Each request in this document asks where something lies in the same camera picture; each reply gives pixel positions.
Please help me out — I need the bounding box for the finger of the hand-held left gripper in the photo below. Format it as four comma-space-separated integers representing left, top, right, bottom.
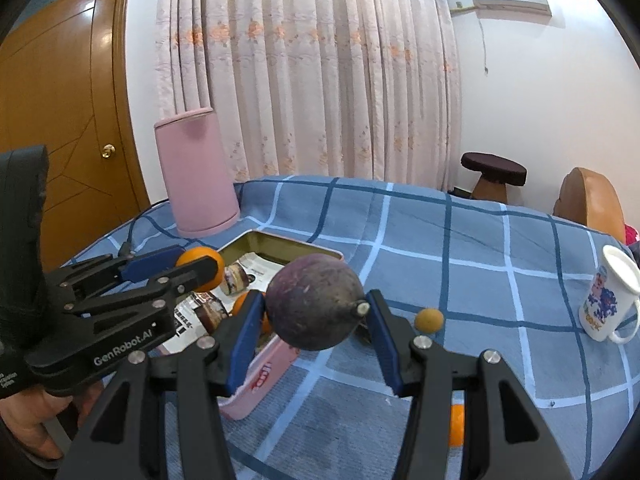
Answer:
60, 257, 224, 332
44, 246, 187, 302

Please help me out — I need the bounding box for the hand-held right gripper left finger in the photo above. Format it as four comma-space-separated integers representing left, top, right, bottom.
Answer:
54, 291, 267, 480

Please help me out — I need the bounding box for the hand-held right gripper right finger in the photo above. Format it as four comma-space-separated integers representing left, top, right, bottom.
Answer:
364, 289, 576, 480

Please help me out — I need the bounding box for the pink tin box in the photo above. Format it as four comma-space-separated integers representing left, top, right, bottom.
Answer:
150, 230, 346, 420

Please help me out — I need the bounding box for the orange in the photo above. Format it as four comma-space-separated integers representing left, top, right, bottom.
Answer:
175, 247, 225, 294
231, 292, 274, 337
448, 404, 466, 447

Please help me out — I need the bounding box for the purple passion fruit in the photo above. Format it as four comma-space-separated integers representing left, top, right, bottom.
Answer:
265, 253, 371, 352

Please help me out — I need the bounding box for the person's left hand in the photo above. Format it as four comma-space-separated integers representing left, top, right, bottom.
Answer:
0, 385, 107, 462

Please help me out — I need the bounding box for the small yellow round fruit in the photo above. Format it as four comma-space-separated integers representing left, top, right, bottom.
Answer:
415, 308, 445, 334

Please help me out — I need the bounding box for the small brown jar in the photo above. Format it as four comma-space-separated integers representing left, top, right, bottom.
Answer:
222, 265, 251, 295

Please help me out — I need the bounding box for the printed paper leaflet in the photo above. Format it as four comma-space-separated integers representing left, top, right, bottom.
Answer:
172, 255, 287, 356

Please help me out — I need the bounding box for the pink cylindrical appliance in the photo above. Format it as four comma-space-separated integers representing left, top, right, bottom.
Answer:
153, 107, 241, 238

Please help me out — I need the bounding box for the blue checked blanket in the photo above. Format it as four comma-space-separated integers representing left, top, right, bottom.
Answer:
59, 175, 640, 480

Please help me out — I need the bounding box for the wooden door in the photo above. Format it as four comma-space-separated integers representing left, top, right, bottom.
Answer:
0, 0, 152, 273

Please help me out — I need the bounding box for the wooden stool with dark cushion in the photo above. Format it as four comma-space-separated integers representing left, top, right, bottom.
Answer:
460, 152, 529, 205

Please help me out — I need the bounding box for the white printed mug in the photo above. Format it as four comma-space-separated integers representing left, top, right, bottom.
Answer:
580, 245, 640, 344

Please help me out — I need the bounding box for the brown leather chair back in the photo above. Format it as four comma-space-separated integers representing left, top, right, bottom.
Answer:
553, 167, 627, 244

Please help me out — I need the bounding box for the pink floral curtain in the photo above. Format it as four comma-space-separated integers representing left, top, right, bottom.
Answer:
155, 0, 463, 194

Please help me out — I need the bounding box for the pink cloth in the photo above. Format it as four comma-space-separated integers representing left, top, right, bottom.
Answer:
623, 225, 640, 262

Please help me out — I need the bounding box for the black power cable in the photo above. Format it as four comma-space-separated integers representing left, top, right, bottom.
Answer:
117, 199, 174, 257

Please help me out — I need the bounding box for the air conditioner cable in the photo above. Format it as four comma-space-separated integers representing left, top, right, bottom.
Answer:
477, 15, 491, 77

